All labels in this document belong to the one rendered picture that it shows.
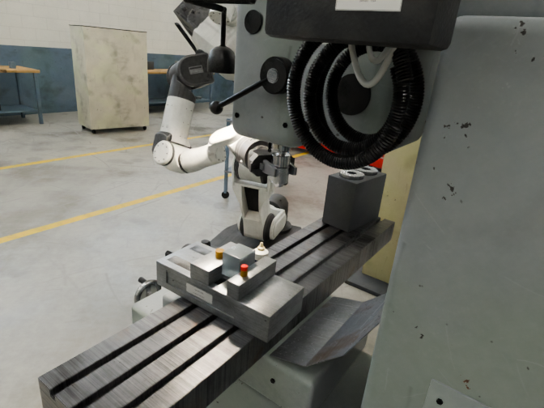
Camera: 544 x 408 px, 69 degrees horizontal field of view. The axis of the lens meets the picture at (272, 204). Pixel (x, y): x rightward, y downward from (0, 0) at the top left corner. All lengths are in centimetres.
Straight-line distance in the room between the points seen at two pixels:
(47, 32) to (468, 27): 860
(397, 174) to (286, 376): 193
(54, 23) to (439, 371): 875
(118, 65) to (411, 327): 667
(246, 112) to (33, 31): 806
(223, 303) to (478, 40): 70
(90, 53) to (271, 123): 613
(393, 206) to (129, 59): 538
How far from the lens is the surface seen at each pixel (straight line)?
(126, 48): 711
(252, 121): 87
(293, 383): 97
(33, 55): 881
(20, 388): 225
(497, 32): 56
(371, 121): 71
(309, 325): 108
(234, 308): 91
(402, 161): 266
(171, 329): 93
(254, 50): 86
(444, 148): 57
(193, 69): 133
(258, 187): 174
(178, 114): 132
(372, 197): 152
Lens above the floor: 150
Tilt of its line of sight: 21 degrees down
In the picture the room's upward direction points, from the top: 5 degrees clockwise
